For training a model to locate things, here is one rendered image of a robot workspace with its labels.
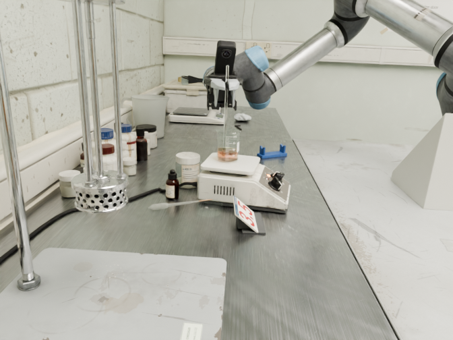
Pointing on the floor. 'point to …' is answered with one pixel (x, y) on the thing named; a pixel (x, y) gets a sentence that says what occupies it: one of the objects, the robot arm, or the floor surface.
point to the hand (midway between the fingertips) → (226, 84)
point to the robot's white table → (388, 233)
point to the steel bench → (230, 240)
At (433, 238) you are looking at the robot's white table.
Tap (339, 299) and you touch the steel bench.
